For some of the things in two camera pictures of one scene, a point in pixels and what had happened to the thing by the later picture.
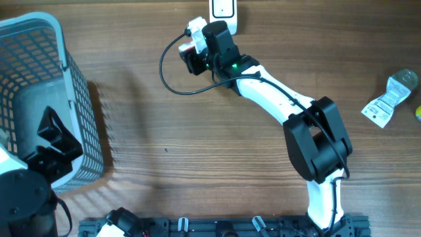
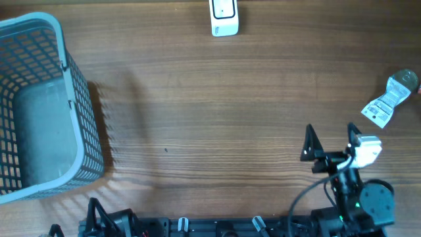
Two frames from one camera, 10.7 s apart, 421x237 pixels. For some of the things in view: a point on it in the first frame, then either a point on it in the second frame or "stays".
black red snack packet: [379, 110] stays
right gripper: [193, 60] to [329, 159]
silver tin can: [406, 78] stays
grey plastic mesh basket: [36, 72] stays
